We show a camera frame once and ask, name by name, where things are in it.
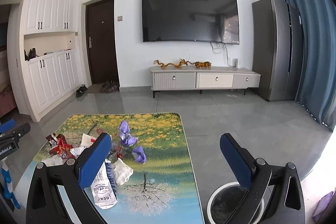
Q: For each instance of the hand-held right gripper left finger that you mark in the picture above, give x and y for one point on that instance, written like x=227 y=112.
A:
x=94 y=158

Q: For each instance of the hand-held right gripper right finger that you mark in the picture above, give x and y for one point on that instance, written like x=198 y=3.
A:
x=236 y=158

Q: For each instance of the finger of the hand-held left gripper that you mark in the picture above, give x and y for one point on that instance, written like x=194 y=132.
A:
x=7 y=125
x=22 y=129

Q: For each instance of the white printed plastic bag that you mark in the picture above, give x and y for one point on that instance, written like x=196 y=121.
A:
x=103 y=190

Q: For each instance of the white-rimmed waste bin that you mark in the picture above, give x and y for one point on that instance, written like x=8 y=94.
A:
x=223 y=203

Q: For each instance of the dark clear plastic wrapper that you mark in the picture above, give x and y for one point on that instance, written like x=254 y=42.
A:
x=115 y=152

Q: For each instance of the white crumpled tissue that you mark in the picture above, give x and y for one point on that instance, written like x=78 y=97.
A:
x=122 y=170

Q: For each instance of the purple plastic bag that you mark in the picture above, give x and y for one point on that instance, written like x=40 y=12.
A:
x=125 y=132

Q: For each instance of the clear plastic wrap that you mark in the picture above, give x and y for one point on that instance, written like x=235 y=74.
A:
x=53 y=161

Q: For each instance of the small purple crumpled wrapper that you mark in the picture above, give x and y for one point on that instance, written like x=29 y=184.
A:
x=139 y=154

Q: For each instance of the white hallway cabinet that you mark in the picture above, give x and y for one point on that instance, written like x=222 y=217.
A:
x=47 y=82

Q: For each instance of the landscape print floor rug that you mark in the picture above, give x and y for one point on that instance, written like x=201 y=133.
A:
x=162 y=161

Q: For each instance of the black shoes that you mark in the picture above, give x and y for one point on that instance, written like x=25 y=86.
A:
x=80 y=91

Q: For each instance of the brown doormat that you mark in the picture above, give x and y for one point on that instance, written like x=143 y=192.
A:
x=94 y=88

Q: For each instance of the black handbag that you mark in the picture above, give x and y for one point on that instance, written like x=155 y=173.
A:
x=31 y=54

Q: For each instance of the white television cabinet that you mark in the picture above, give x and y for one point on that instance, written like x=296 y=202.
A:
x=183 y=79

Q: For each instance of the white router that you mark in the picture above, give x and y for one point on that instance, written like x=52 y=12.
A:
x=235 y=62

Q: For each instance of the golden tiger figurine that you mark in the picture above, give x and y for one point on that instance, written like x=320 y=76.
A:
x=203 y=64

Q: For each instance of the purple cloth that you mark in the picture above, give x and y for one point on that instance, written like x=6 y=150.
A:
x=325 y=204

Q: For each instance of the grey refrigerator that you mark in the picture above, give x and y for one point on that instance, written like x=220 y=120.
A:
x=275 y=50

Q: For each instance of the golden dragon figurine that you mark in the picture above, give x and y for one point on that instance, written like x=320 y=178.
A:
x=170 y=64

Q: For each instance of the dark brown entrance door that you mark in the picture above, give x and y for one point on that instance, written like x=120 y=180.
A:
x=102 y=43

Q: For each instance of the blue curtain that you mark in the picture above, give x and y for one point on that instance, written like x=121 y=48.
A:
x=315 y=56

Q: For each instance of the wall switch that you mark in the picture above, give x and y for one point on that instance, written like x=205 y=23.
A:
x=120 y=18

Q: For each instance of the wall-mounted black television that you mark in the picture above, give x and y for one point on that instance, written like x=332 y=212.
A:
x=189 y=16

